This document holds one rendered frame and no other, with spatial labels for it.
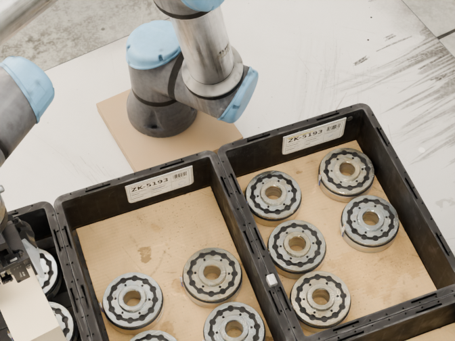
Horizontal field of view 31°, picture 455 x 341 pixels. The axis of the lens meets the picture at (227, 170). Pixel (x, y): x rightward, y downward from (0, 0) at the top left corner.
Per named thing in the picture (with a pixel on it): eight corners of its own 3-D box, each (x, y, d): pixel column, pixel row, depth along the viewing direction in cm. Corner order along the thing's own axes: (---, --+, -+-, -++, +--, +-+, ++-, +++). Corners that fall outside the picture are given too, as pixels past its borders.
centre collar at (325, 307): (301, 289, 142) (301, 288, 141) (328, 281, 142) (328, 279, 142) (313, 315, 139) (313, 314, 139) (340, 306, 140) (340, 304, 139)
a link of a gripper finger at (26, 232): (19, 262, 116) (-13, 242, 108) (14, 252, 116) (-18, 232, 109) (47, 243, 116) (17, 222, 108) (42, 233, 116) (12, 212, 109)
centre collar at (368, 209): (351, 213, 149) (352, 211, 149) (376, 203, 150) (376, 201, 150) (364, 235, 147) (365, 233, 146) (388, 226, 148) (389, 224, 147)
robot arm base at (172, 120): (114, 101, 180) (108, 72, 171) (173, 71, 184) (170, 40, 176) (150, 149, 173) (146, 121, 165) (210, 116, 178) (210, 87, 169)
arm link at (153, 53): (149, 49, 175) (143, 4, 163) (204, 73, 171) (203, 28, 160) (118, 89, 169) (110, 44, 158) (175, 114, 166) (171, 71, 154)
